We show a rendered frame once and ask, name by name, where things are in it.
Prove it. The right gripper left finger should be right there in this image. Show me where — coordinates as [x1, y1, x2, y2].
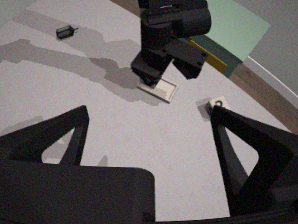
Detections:
[0, 105, 89, 165]

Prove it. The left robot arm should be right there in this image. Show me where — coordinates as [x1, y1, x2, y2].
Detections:
[138, 0, 211, 80]

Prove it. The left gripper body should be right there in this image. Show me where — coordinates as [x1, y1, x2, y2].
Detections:
[131, 40, 172, 80]

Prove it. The cream rectangular tray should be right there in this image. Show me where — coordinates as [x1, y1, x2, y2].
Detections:
[137, 78, 179, 104]

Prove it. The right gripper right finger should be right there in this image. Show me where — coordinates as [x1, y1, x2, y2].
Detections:
[210, 105, 298, 217]

